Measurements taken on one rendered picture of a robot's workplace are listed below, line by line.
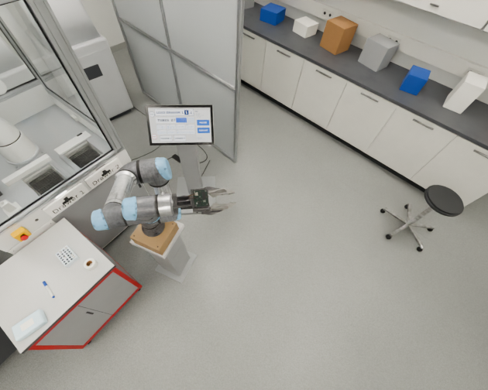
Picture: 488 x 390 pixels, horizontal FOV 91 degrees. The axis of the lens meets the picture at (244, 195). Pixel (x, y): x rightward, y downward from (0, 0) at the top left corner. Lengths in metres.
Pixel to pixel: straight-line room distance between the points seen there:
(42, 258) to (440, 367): 3.24
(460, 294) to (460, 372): 0.70
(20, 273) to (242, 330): 1.69
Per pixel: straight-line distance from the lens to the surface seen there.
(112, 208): 0.95
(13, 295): 2.15
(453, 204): 2.92
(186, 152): 2.29
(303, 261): 2.64
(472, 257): 3.66
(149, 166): 1.24
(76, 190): 2.12
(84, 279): 1.94
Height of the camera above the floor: 2.42
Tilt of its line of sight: 58 degrees down
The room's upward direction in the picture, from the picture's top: 6 degrees clockwise
